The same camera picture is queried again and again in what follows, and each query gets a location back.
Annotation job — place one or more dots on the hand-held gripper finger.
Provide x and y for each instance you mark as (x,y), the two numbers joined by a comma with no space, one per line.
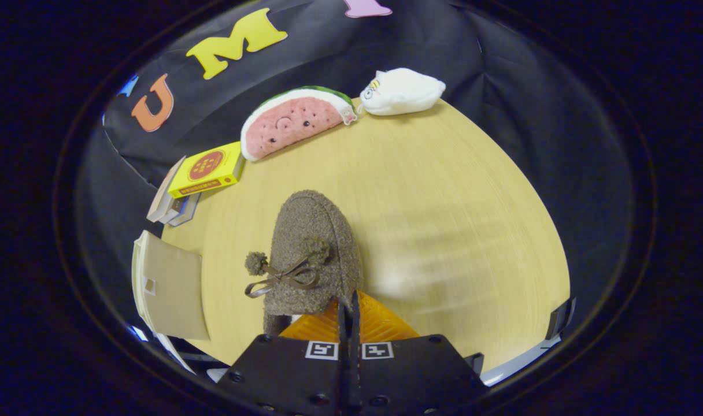
(356,370)
(344,370)

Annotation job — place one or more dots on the brown fuzzy shoe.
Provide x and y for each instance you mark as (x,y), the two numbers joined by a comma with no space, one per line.
(311,231)

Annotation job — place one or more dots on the beige fabric storage box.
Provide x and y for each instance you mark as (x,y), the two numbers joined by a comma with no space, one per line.
(172,289)

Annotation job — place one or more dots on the blue book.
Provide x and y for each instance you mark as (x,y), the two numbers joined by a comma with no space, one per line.
(187,211)

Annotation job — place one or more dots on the yellow book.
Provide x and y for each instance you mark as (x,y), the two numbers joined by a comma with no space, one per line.
(207,170)

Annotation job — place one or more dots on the beige book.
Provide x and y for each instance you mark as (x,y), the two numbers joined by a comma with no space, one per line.
(161,202)

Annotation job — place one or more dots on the watermelon plush toy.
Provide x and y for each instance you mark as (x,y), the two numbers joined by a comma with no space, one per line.
(288,124)

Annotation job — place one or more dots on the white plush toy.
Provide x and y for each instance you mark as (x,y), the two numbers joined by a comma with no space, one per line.
(403,91)

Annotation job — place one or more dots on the black backdrop cloth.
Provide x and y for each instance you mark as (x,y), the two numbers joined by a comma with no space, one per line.
(502,115)

